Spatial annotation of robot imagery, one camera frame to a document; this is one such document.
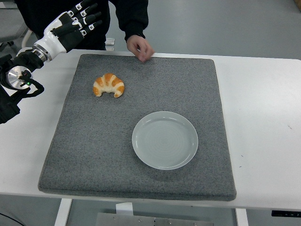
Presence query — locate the person's hand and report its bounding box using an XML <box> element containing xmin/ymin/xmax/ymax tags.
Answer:
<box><xmin>126</xmin><ymin>34</ymin><xmax>155</xmax><ymax>63</ymax></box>

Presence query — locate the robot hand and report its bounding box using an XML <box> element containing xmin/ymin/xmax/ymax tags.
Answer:
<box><xmin>34</xmin><ymin>0</ymin><xmax>103</xmax><ymax>58</ymax></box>

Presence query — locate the grey office chair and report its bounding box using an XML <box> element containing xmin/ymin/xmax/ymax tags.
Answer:
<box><xmin>0</xmin><ymin>3</ymin><xmax>32</xmax><ymax>52</ymax></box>

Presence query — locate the person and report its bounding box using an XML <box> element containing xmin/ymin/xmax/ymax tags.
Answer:
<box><xmin>14</xmin><ymin>0</ymin><xmax>150</xmax><ymax>51</ymax></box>

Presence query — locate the black floor cable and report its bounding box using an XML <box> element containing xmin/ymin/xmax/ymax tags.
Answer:
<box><xmin>0</xmin><ymin>211</ymin><xmax>18</xmax><ymax>226</ymax></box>

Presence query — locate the croissant bread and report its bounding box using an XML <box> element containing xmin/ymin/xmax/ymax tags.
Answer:
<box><xmin>93</xmin><ymin>73</ymin><xmax>125</xmax><ymax>98</ymax></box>

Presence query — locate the silver floor socket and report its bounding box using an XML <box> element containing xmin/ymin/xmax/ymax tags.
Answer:
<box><xmin>104</xmin><ymin>37</ymin><xmax>116</xmax><ymax>51</ymax></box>

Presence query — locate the grey felt mat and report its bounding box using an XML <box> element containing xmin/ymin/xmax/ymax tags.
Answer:
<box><xmin>37</xmin><ymin>54</ymin><xmax>237</xmax><ymax>202</ymax></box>

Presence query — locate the white table leg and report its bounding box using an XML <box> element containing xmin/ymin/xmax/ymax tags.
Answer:
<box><xmin>235</xmin><ymin>208</ymin><xmax>249</xmax><ymax>226</ymax></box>
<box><xmin>54</xmin><ymin>199</ymin><xmax>73</xmax><ymax>226</ymax></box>

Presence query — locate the grey metal plate with screws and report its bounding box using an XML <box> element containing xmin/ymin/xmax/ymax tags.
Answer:
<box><xmin>95</xmin><ymin>212</ymin><xmax>214</xmax><ymax>226</ymax></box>

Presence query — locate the pale grey round plate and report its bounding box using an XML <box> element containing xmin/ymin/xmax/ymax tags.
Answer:
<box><xmin>131</xmin><ymin>111</ymin><xmax>199</xmax><ymax>170</ymax></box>

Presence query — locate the black table control panel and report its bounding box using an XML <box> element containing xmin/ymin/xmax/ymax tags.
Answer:
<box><xmin>271</xmin><ymin>210</ymin><xmax>301</xmax><ymax>218</ymax></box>

